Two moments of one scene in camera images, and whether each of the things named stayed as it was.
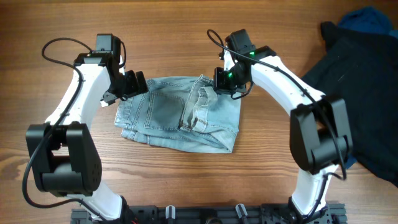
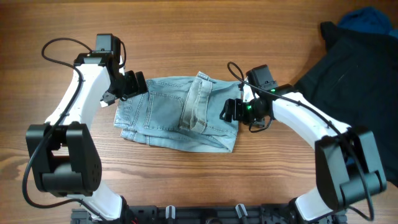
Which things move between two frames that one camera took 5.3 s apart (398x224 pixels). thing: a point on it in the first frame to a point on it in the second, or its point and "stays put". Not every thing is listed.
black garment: [361, 68] stays put
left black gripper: [133, 88] stays put
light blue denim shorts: [186, 113] stays put
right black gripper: [219, 84] to [235, 105]
